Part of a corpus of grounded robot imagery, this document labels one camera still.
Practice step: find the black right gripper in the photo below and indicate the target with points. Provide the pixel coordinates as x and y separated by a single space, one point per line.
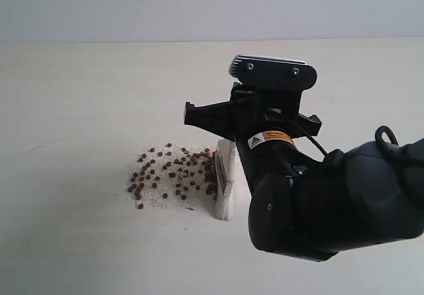
264 124

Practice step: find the white wooden paint brush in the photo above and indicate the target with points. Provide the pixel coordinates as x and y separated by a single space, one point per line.
229 178

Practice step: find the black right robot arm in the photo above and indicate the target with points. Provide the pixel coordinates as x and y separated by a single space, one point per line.
309 209

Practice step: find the rice and red beans pile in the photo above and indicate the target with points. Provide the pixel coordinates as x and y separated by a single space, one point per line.
173 174

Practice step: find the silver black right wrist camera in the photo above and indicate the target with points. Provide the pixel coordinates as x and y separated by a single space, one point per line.
267 72

